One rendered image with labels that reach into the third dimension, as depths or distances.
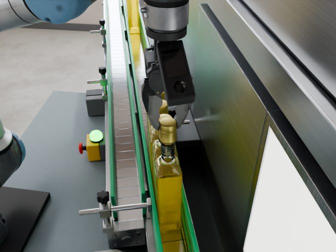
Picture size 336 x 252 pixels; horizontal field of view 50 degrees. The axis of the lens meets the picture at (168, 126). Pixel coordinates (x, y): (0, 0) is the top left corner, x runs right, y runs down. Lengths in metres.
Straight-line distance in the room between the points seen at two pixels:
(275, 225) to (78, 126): 1.04
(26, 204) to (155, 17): 0.78
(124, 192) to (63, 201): 0.26
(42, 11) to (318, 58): 0.35
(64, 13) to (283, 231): 0.42
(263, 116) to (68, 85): 2.81
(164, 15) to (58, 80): 2.81
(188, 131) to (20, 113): 2.02
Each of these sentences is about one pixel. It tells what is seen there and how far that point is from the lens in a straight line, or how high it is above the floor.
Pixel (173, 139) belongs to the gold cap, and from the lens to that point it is 0.73.
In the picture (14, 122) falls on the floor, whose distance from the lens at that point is 2.95.
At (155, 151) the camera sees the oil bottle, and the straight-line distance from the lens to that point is 0.82.
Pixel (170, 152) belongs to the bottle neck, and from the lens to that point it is 0.75.
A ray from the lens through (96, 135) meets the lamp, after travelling 1.25.
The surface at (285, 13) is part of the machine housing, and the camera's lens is 0.56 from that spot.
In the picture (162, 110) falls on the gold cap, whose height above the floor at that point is 1.15.
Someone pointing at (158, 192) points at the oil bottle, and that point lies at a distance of 0.81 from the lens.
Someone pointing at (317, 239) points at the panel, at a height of 1.26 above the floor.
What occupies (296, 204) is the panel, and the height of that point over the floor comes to 1.26.
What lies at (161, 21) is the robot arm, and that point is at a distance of 0.60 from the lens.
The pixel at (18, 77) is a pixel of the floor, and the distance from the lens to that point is 3.54.
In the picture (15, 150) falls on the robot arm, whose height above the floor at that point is 0.96.
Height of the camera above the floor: 1.62
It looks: 37 degrees down
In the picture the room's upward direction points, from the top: straight up
